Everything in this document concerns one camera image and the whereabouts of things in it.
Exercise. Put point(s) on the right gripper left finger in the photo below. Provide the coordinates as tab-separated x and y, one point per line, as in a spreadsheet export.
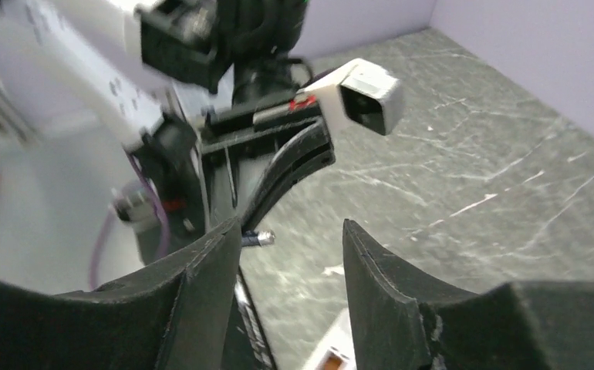
171	314

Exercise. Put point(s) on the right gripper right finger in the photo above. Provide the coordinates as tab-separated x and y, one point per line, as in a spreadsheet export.
404	318

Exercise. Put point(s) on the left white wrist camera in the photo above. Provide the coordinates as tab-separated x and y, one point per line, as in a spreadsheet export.
359	92

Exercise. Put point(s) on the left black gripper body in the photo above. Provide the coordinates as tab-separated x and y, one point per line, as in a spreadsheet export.
240	142

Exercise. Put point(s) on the black orange battery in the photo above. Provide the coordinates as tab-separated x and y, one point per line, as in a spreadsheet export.
258	238

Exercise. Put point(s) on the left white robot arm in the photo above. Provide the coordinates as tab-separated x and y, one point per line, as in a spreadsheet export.
100	47

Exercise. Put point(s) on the white remote control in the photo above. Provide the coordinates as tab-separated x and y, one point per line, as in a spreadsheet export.
335	350

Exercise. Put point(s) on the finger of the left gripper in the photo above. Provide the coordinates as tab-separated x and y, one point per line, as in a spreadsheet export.
309	150

